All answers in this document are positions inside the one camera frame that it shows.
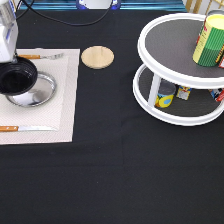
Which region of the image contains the blue yellow can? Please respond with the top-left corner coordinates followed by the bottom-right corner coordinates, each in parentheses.
top-left (155, 80), bottom-right (176, 108)

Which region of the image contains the wooden handled fork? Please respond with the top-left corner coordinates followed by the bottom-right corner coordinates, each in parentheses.
top-left (18, 53), bottom-right (64, 60)

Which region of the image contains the beige woven placemat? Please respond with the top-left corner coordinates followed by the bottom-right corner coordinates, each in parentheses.
top-left (0, 49), bottom-right (80, 145)

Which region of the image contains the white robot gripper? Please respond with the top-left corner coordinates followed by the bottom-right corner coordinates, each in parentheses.
top-left (0, 0), bottom-right (18, 63)

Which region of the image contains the red raisins box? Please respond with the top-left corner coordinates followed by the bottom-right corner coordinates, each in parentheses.
top-left (216, 44), bottom-right (224, 68)

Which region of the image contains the yellow green cylindrical can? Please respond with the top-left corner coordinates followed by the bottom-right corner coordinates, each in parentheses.
top-left (192, 14), bottom-right (224, 67)

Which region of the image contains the red box lower shelf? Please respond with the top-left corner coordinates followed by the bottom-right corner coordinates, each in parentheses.
top-left (209, 88), bottom-right (224, 102)

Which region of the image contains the round wooden coaster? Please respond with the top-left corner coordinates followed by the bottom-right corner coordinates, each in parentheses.
top-left (81, 46), bottom-right (114, 69)

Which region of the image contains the white two-tier lazy Susan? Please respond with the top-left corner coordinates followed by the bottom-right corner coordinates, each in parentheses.
top-left (133, 13), bottom-right (224, 126)

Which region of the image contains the black ribbed bowl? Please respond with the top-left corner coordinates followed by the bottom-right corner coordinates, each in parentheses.
top-left (0, 57), bottom-right (38, 96)

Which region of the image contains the wooden handled knife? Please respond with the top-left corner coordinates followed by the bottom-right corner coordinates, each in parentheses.
top-left (0, 126), bottom-right (57, 132)

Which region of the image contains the round silver metal plate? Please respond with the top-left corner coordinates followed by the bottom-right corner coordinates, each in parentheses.
top-left (6, 72), bottom-right (57, 107)

